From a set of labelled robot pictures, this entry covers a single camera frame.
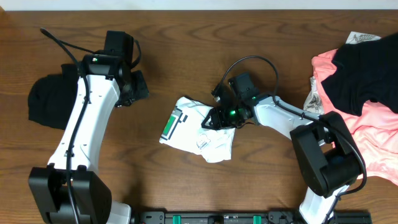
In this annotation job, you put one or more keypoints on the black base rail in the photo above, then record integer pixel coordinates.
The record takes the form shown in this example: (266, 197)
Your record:
(272, 217)

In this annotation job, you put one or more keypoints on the coral pink garment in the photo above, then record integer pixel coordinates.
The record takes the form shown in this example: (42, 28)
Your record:
(374, 132)

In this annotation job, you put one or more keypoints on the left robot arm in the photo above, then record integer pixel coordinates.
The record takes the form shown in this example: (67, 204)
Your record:
(68, 189)

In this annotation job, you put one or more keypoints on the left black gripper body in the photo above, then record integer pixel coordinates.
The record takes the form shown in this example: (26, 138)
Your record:
(137, 88)

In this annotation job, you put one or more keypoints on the folded black garment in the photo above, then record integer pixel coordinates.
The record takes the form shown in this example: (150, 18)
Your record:
(51, 98)

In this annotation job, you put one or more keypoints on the black t-shirt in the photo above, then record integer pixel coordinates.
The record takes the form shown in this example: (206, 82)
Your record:
(365, 71)

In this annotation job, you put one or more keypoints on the white leaf-print garment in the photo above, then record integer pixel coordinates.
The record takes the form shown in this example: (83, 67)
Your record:
(313, 101)

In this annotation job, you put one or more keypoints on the white t-shirt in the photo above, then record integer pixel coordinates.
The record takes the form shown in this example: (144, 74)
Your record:
(183, 131)

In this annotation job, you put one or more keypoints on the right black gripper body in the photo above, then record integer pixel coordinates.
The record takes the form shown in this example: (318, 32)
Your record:
(231, 116)

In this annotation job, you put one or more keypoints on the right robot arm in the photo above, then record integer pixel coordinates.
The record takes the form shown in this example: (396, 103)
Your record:
(327, 155)

